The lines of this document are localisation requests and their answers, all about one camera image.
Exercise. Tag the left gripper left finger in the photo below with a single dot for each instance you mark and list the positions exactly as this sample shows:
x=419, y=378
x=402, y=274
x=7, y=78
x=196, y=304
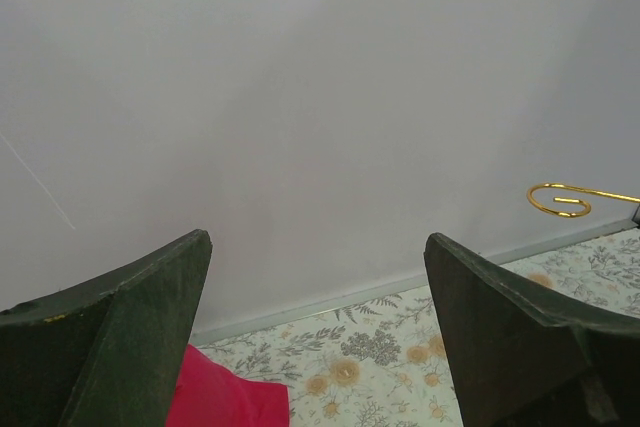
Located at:
x=108, y=351

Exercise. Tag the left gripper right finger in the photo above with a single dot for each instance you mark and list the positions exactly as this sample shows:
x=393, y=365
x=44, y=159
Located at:
x=521, y=354

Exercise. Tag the gold wine glass rack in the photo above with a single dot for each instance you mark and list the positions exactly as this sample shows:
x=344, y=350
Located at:
x=575, y=206

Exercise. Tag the magenta cloth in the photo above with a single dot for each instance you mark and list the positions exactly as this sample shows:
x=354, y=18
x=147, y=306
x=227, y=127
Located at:
x=209, y=395

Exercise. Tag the floral table mat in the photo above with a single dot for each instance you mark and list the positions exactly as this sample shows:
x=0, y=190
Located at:
x=382, y=362

